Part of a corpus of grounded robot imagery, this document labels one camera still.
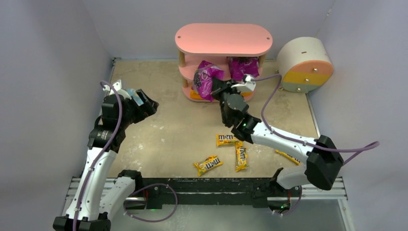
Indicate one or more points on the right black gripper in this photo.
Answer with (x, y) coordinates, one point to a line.
(220, 91)

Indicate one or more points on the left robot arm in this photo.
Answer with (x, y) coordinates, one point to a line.
(90, 210)

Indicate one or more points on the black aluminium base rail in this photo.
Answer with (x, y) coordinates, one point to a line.
(257, 192)

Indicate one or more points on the pink three-tier shelf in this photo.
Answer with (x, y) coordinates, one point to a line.
(215, 42)

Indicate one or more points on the yellow m&m bag vertical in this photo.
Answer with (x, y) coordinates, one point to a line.
(241, 158)

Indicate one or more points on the large orange gummy candy bag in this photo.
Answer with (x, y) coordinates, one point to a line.
(194, 94)

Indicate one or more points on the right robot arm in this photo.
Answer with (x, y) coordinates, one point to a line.
(320, 160)

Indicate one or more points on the round cream drawer cabinet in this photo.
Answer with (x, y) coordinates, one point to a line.
(304, 65)

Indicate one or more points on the yellow m&m bag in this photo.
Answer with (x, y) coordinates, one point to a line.
(226, 140)
(208, 164)
(289, 157)

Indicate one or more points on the blue white blister pack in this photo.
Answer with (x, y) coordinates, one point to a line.
(135, 97)

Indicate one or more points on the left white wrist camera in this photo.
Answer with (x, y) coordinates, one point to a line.
(117, 86)

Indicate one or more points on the purple grape candy bag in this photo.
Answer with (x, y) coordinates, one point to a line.
(203, 79)
(239, 66)

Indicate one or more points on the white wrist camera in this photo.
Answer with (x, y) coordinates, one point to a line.
(247, 85)
(117, 86)

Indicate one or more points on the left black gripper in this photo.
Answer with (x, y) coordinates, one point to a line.
(140, 106)

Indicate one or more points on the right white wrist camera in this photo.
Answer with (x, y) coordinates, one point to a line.
(247, 85)

